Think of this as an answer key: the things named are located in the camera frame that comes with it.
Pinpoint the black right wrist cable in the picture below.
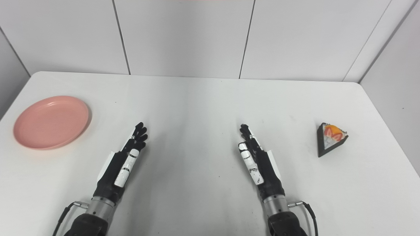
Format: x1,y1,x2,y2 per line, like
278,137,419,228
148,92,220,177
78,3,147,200
288,201,319,236

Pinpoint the chocolate cake slice with fruit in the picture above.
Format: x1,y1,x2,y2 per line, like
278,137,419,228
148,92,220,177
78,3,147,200
317,123,349,158

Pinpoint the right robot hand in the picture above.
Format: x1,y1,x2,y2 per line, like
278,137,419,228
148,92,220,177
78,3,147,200
238,124,285,199

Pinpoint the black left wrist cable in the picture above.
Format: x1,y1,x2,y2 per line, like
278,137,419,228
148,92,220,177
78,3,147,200
52,201,89,236

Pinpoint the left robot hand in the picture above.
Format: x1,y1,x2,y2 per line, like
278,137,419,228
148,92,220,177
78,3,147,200
93,122,148,204

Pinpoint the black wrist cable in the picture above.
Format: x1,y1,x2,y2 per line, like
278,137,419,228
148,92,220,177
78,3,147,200
52,201,89,236
288,201,319,236

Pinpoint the pink round plate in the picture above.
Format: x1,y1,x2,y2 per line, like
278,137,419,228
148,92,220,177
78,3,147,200
13,95,90,150

